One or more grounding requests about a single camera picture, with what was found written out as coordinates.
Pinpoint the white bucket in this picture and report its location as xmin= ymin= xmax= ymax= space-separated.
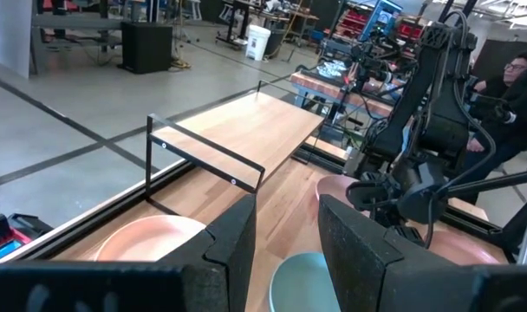
xmin=244 ymin=24 xmax=272 ymax=62

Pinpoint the red and black tool case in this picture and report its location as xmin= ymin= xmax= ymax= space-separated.
xmin=0 ymin=212 xmax=55 ymax=266

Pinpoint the grey metal workbench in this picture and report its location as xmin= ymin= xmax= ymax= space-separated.
xmin=29 ymin=0 xmax=126 ymax=75

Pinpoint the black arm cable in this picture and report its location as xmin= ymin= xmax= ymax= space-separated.
xmin=426 ymin=9 xmax=498 ymax=250

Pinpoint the black bin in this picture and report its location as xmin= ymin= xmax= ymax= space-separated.
xmin=264 ymin=28 xmax=287 ymax=58

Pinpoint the peach plate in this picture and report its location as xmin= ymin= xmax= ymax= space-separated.
xmin=94 ymin=215 xmax=207 ymax=263

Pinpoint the black cabinet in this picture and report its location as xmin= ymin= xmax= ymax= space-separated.
xmin=118 ymin=21 xmax=174 ymax=75

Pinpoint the black frame strut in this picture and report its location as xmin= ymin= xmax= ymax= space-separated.
xmin=436 ymin=167 xmax=527 ymax=196

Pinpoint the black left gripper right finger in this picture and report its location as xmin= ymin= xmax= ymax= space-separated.
xmin=318 ymin=193 xmax=527 ymax=312

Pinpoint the wooden table with blue frame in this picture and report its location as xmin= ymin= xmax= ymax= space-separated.
xmin=289 ymin=68 xmax=397 ymax=120

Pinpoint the wooden shelf with black frame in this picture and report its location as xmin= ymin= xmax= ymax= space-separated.
xmin=145 ymin=80 xmax=336 ymax=217

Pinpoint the person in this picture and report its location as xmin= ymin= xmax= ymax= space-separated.
xmin=465 ymin=50 xmax=527 ymax=205

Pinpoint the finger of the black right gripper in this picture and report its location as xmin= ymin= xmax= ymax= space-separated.
xmin=404 ymin=224 xmax=426 ymax=248
xmin=384 ymin=224 xmax=406 ymax=244

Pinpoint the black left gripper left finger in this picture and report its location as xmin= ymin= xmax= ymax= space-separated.
xmin=0 ymin=193 xmax=258 ymax=312

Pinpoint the pink plate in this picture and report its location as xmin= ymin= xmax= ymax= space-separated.
xmin=419 ymin=229 xmax=504 ymax=266

